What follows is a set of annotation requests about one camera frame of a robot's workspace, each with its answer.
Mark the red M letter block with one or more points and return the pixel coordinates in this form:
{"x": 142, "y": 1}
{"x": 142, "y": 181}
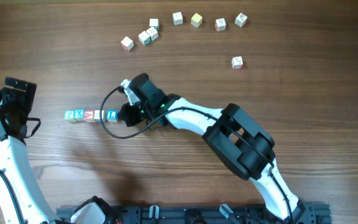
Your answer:
{"x": 127, "y": 43}

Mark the white Z letter block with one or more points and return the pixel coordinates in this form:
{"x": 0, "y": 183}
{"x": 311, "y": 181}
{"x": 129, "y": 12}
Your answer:
{"x": 154, "y": 22}

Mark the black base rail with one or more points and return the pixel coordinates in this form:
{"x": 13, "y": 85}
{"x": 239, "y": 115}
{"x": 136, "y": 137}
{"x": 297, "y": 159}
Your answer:
{"x": 313, "y": 214}

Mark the green N letter block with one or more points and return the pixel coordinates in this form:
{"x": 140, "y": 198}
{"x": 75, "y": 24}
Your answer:
{"x": 144, "y": 38}

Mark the blue H letter block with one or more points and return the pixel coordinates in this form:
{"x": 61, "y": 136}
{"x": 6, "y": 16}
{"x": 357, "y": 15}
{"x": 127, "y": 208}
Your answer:
{"x": 99, "y": 116}

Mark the white K letter block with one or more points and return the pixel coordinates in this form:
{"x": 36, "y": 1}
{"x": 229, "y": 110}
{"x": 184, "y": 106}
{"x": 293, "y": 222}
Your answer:
{"x": 241, "y": 19}

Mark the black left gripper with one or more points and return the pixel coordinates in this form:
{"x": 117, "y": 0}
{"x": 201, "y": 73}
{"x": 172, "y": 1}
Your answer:
{"x": 27, "y": 99}

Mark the red A letter block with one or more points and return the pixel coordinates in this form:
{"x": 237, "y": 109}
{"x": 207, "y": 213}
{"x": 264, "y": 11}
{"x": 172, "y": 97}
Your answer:
{"x": 89, "y": 116}

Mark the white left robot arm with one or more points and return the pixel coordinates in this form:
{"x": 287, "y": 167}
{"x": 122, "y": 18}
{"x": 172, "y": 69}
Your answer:
{"x": 21, "y": 198}

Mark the red Q letter block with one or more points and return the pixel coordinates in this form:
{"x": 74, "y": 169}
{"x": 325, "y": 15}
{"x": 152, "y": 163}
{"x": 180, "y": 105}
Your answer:
{"x": 220, "y": 24}

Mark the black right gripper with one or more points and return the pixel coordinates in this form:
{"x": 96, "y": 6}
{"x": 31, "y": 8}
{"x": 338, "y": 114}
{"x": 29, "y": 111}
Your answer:
{"x": 128, "y": 117}

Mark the blue L letter block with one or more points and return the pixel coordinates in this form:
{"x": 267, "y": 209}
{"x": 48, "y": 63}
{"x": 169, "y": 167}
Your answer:
{"x": 111, "y": 116}

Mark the white O green block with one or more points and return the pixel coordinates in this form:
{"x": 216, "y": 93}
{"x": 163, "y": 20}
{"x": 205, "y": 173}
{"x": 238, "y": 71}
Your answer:
{"x": 153, "y": 33}

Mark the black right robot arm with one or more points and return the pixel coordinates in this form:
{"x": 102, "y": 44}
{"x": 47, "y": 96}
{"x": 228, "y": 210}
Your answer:
{"x": 240, "y": 143}

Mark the blue X letter block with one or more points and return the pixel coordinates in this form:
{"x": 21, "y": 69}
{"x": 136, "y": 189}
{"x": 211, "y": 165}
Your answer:
{"x": 79, "y": 114}

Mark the blue P letter block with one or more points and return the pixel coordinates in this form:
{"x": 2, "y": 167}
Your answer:
{"x": 177, "y": 18}

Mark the yellow topped letter block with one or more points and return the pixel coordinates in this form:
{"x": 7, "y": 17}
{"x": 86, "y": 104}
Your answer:
{"x": 196, "y": 20}

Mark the green J letter block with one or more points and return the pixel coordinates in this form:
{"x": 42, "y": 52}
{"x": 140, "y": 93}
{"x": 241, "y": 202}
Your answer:
{"x": 69, "y": 116}

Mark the red I letter block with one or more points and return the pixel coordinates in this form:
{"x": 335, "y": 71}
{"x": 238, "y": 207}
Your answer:
{"x": 237, "y": 62}

